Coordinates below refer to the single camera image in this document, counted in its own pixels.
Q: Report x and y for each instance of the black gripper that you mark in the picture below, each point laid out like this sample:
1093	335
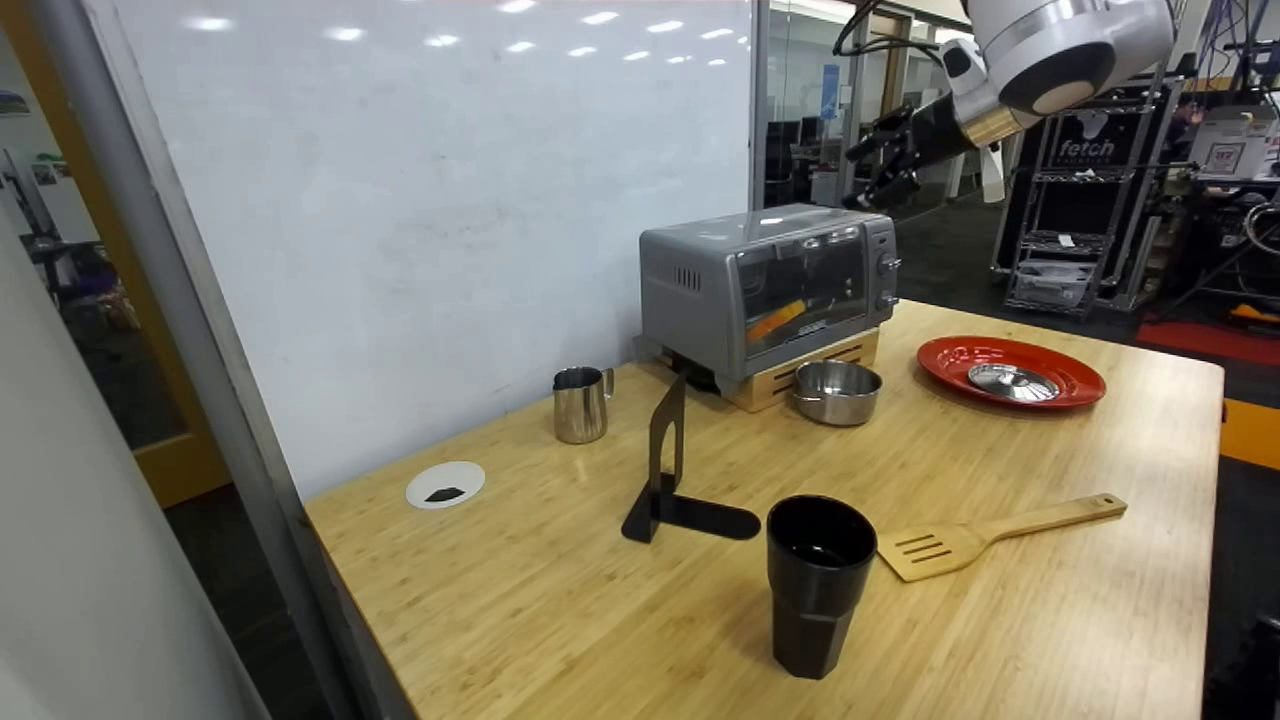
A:
940	135

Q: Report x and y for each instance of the wooden slotted spatula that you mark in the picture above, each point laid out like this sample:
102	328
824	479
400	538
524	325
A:
934	548

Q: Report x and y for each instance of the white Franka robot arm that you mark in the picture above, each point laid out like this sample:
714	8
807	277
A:
1065	45

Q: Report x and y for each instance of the grey mini toaster oven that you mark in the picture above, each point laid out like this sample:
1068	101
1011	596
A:
700	285

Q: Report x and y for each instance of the black equipment rack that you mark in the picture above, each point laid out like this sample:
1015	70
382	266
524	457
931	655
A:
1065	254

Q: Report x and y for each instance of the steel pot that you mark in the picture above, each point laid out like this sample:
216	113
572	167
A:
835	393

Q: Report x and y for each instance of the round steel lid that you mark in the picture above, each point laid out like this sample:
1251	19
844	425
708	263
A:
1011	385

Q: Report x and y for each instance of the red round plate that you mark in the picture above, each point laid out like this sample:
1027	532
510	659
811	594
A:
1065	382

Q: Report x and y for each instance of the black metal stand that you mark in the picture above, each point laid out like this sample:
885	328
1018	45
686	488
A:
664	440

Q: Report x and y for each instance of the white equipment box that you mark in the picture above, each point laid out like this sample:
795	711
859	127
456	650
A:
1232	145

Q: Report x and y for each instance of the small steel milk pitcher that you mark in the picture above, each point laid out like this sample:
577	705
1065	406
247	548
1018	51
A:
580	410

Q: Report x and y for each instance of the black plastic cup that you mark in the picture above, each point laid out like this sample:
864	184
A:
818	600

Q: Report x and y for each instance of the large white whiteboard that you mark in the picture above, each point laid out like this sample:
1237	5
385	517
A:
400	203

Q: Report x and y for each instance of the grey metal frame post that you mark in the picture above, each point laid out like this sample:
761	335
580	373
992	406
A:
201	305

